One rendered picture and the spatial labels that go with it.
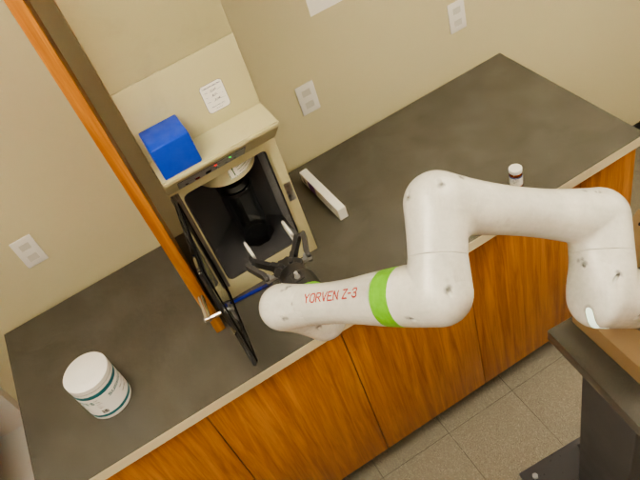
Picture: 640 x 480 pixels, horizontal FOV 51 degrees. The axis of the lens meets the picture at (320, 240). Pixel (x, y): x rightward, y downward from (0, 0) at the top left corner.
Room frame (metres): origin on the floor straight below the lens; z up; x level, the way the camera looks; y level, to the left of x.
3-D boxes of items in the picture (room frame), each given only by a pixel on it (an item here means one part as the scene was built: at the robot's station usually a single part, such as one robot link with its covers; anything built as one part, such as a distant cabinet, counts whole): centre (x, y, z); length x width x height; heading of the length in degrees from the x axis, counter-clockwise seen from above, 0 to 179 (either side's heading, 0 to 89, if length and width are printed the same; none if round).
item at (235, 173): (1.55, 0.18, 1.34); 0.18 x 0.18 x 0.05
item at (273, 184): (1.57, 0.20, 1.19); 0.26 x 0.24 x 0.35; 104
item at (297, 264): (1.20, 0.10, 1.19); 0.09 x 0.08 x 0.07; 13
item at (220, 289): (1.25, 0.30, 1.19); 0.30 x 0.01 x 0.40; 6
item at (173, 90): (1.57, 0.20, 1.33); 0.32 x 0.25 x 0.77; 104
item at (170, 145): (1.37, 0.25, 1.56); 0.10 x 0.10 x 0.09; 14
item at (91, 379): (1.22, 0.72, 1.02); 0.13 x 0.13 x 0.15
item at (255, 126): (1.40, 0.16, 1.46); 0.32 x 0.12 x 0.10; 104
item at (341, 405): (1.56, 0.02, 0.45); 2.05 x 0.67 x 0.90; 104
